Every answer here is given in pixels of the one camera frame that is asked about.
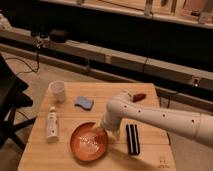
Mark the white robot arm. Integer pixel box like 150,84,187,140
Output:
100,91,213,148

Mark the black white striped block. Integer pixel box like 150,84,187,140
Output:
126,124,140,155

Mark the white tube bottle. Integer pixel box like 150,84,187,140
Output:
46,106,59,143

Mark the white paper cup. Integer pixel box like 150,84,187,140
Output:
50,81,66,102

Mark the black box on ledge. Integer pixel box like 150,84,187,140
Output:
49,29,68,43

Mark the black office chair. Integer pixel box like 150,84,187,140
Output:
0,54,36,150

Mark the black floor cable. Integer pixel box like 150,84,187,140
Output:
3,40,43,76

